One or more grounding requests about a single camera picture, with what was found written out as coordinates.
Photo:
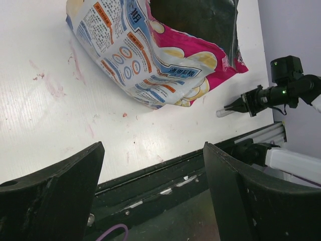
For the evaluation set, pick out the clear plastic scoop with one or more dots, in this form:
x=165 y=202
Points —
x=223 y=112

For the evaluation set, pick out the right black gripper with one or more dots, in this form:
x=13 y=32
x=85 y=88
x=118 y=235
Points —
x=251 y=101

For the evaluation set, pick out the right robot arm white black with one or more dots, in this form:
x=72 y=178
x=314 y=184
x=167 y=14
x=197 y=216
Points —
x=291 y=85

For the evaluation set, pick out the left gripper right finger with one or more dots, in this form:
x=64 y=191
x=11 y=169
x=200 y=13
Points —
x=252 y=205

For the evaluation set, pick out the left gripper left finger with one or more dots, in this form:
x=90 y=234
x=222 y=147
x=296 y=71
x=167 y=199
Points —
x=53 y=203

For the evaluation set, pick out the aluminium frame rail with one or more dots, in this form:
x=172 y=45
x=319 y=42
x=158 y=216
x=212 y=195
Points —
x=274 y=134

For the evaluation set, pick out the pet food bag pink white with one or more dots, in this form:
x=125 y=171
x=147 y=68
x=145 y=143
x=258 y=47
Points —
x=160 y=52

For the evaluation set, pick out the black mounting base rail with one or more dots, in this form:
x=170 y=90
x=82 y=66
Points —
x=167 y=201

